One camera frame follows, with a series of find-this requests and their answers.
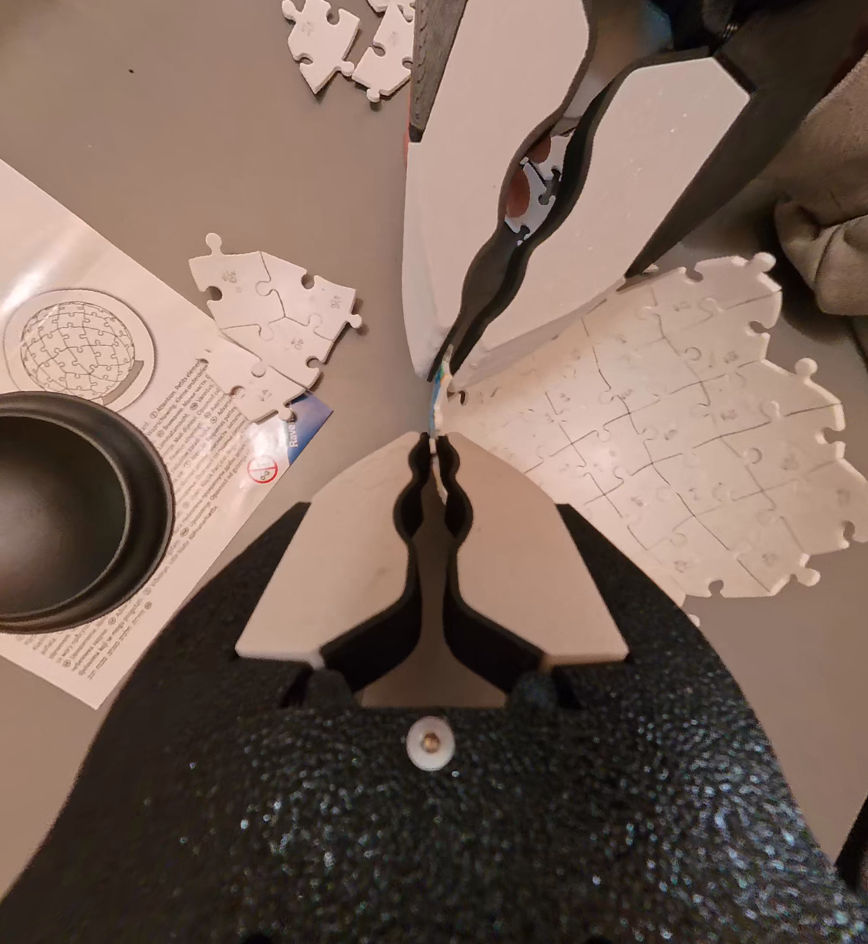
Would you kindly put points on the person's right forearm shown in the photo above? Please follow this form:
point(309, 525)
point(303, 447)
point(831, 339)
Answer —
point(861, 133)

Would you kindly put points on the loose white puzzle piece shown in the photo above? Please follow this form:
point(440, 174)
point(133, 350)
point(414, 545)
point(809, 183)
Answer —
point(389, 4)
point(386, 59)
point(316, 44)

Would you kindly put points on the printed puzzle instruction sheet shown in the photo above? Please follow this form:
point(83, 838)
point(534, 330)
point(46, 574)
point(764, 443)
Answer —
point(109, 243)

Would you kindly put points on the beige cloth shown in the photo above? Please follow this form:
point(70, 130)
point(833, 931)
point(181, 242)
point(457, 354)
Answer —
point(832, 243)

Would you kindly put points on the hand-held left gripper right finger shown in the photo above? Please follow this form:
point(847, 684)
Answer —
point(537, 575)

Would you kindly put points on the large assembled white puzzle section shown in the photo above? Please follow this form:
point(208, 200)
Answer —
point(662, 457)

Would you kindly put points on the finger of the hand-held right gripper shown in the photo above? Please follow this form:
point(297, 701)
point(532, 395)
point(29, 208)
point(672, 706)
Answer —
point(470, 147)
point(648, 169)

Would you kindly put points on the black round puzzle stand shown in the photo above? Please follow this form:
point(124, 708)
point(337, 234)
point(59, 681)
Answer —
point(35, 501)

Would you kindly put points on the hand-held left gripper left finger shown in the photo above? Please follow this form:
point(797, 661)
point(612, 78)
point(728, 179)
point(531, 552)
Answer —
point(338, 575)

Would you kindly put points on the small assembled white puzzle section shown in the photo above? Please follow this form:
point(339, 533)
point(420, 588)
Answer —
point(271, 310)

